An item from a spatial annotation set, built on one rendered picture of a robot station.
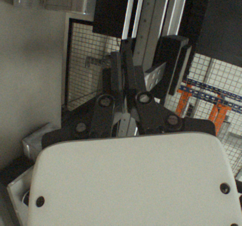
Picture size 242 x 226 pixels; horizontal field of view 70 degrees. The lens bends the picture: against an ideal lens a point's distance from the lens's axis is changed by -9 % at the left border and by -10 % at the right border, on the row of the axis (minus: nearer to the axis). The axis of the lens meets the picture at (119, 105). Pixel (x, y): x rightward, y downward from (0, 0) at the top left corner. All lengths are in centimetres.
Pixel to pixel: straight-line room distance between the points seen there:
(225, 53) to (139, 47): 33
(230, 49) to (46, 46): 55
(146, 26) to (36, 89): 26
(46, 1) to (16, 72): 10
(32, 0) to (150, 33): 27
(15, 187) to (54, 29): 22
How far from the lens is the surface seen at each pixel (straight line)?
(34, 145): 28
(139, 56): 43
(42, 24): 26
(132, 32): 18
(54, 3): 18
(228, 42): 67
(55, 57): 29
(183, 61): 36
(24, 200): 32
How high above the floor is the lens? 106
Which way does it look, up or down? 19 degrees down
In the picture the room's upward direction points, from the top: 111 degrees clockwise
